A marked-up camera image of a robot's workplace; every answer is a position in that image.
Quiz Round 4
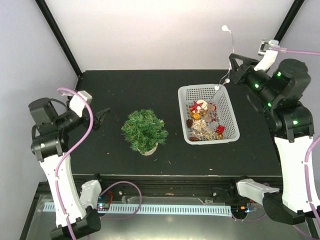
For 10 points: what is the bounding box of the small green christmas tree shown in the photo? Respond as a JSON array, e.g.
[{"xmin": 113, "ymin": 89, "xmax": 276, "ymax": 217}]
[{"xmin": 121, "ymin": 109, "xmax": 169, "ymax": 155}]

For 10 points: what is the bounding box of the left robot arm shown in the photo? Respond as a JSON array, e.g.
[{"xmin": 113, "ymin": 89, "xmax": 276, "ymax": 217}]
[{"xmin": 28, "ymin": 87, "xmax": 110, "ymax": 240}]

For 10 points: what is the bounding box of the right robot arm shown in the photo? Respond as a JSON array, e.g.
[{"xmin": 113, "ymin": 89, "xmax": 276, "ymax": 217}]
[{"xmin": 227, "ymin": 53, "xmax": 320, "ymax": 225}]

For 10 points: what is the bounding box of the red star tree topper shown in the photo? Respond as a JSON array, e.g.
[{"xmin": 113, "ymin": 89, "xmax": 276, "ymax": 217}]
[{"xmin": 189, "ymin": 101, "xmax": 203, "ymax": 114}]

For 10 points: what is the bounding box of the white tree pot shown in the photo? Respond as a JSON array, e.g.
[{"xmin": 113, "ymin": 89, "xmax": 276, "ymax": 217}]
[{"xmin": 136, "ymin": 142, "xmax": 159, "ymax": 156}]

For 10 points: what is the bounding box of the white perforated plastic basket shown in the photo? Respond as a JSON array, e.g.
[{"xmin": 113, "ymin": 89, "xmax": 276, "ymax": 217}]
[{"xmin": 178, "ymin": 84, "xmax": 240, "ymax": 145}]

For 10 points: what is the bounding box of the burlap bow ornament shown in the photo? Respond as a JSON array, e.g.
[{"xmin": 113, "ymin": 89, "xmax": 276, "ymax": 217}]
[{"xmin": 204, "ymin": 103, "xmax": 217, "ymax": 123}]

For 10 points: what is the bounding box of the white round foam ornament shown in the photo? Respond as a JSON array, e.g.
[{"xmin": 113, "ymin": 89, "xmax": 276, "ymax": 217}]
[{"xmin": 196, "ymin": 99, "xmax": 208, "ymax": 111}]

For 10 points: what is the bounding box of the red gift box ornament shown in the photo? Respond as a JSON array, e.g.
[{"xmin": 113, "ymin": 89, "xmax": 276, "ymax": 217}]
[{"xmin": 215, "ymin": 124, "xmax": 225, "ymax": 135}]

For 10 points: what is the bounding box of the gold gift box ornament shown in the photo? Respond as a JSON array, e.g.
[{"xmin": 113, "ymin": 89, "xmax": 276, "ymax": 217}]
[{"xmin": 192, "ymin": 112, "xmax": 202, "ymax": 120}]

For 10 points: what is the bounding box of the white snowflake ornament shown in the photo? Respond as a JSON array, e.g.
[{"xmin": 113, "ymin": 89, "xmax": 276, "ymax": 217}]
[{"xmin": 192, "ymin": 119, "xmax": 208, "ymax": 132}]

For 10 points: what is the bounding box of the gold bell ornament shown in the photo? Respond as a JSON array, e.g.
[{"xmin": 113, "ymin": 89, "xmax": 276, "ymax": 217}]
[{"xmin": 216, "ymin": 133, "xmax": 224, "ymax": 140}]

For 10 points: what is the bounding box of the brown pine cone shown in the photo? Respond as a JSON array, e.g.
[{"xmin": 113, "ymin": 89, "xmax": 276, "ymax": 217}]
[
  {"xmin": 189, "ymin": 136, "xmax": 200, "ymax": 142},
  {"xmin": 186, "ymin": 119, "xmax": 194, "ymax": 129}
]

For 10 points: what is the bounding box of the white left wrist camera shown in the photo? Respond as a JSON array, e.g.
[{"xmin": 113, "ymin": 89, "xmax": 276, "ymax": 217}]
[{"xmin": 69, "ymin": 90, "xmax": 93, "ymax": 118}]

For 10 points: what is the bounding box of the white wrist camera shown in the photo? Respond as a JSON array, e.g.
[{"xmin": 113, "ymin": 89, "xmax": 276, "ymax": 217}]
[
  {"xmin": 69, "ymin": 90, "xmax": 93, "ymax": 118},
  {"xmin": 254, "ymin": 39, "xmax": 280, "ymax": 72}
]

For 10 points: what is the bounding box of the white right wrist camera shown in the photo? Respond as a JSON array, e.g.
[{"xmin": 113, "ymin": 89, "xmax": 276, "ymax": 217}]
[{"xmin": 254, "ymin": 39, "xmax": 280, "ymax": 72}]

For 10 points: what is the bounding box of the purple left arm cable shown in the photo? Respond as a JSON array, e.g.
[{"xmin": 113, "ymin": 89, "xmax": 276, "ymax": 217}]
[{"xmin": 53, "ymin": 87, "xmax": 143, "ymax": 240}]

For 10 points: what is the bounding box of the black frame post right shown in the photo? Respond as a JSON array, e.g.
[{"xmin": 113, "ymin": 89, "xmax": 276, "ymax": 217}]
[{"xmin": 273, "ymin": 0, "xmax": 305, "ymax": 43}]

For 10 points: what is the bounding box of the black frame post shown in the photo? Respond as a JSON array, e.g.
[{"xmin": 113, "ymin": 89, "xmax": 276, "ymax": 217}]
[
  {"xmin": 273, "ymin": 0, "xmax": 305, "ymax": 43},
  {"xmin": 35, "ymin": 0, "xmax": 83, "ymax": 78}
]

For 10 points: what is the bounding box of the light blue cable duct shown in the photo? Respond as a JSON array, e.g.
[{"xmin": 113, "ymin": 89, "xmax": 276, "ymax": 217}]
[{"xmin": 43, "ymin": 201, "xmax": 233, "ymax": 218}]

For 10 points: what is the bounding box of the black frame post left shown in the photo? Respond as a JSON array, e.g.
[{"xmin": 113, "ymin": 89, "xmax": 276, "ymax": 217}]
[{"xmin": 35, "ymin": 0, "xmax": 83, "ymax": 78}]

